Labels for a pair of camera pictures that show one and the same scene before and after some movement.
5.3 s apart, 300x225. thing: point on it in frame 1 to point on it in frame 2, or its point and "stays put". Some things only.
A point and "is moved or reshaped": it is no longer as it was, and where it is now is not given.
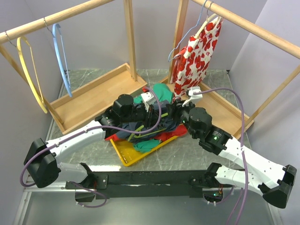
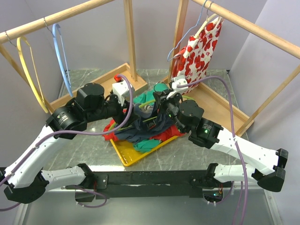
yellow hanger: (38, 96) stays put
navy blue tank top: (145, 131) stays put
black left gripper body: (140, 114) to (113, 108)
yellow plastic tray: (127, 153) stays put
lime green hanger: (142, 126) is moved or reshaped
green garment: (162, 92) stays put
